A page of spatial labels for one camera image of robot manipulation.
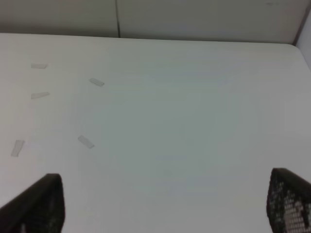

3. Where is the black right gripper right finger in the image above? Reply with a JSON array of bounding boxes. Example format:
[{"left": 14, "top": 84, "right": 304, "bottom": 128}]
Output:
[{"left": 266, "top": 168, "right": 311, "bottom": 233}]

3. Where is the clear tape piece upper right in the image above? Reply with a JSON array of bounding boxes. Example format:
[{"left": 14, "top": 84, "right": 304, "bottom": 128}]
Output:
[{"left": 89, "top": 78, "right": 104, "bottom": 87}]

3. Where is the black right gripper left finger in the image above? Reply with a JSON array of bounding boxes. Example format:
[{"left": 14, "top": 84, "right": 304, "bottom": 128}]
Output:
[{"left": 0, "top": 174, "right": 65, "bottom": 233}]

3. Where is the clear tape piece far right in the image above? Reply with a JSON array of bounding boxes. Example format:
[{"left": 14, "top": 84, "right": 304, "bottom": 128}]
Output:
[{"left": 78, "top": 135, "right": 94, "bottom": 149}]

